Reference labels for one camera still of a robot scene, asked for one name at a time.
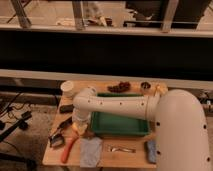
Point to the yellow red apple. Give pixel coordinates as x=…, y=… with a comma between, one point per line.
x=76, y=128

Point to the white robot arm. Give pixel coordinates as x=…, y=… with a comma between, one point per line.
x=182, y=142

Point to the metal fork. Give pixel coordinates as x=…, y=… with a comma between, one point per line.
x=121, y=149

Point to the bunch of dark grapes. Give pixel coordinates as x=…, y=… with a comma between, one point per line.
x=121, y=87

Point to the green plastic tray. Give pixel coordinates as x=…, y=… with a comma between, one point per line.
x=114, y=125

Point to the blue sponge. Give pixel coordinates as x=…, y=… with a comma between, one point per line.
x=150, y=147

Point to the small metal cup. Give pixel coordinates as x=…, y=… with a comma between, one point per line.
x=145, y=85

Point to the grey blue cloth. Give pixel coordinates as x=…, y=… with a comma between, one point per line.
x=90, y=152

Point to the black camera stand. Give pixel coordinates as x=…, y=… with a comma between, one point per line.
x=30, y=164

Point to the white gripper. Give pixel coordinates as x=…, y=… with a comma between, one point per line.
x=82, y=125

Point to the black eraser block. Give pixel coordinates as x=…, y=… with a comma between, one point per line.
x=66, y=109

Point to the white plastic cup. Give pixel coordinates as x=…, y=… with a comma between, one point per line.
x=67, y=88

